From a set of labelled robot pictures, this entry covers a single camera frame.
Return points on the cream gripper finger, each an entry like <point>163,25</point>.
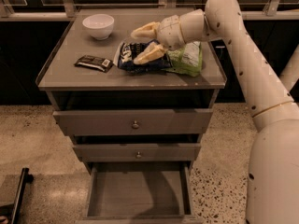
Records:
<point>151,53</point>
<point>148,30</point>

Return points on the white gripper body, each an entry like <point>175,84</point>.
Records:
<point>169,32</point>

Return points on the blue chip bag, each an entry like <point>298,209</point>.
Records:
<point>127,51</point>

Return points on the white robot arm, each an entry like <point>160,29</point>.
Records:
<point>273,179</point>

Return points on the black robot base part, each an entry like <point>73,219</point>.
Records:
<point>10,212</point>

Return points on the green chip bag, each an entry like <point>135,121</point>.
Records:
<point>187,60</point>

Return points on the grey drawer cabinet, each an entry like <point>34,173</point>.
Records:
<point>76,88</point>

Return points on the top grey drawer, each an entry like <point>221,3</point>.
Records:
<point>119,122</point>

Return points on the top drawer metal knob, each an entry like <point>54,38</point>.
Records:
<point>135,125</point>

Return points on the drawer metal knob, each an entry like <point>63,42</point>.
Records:
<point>135,125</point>
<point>138,155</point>

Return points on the middle grey drawer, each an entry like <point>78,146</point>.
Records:
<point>126,152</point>

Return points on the middle drawer metal knob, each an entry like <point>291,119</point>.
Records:
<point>138,155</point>

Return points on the bottom grey open drawer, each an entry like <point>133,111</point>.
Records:
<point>140,193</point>

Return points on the white ceramic bowl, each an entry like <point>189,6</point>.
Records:
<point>99,26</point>

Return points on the black snack bar wrapper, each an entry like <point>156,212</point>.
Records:
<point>101,64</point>

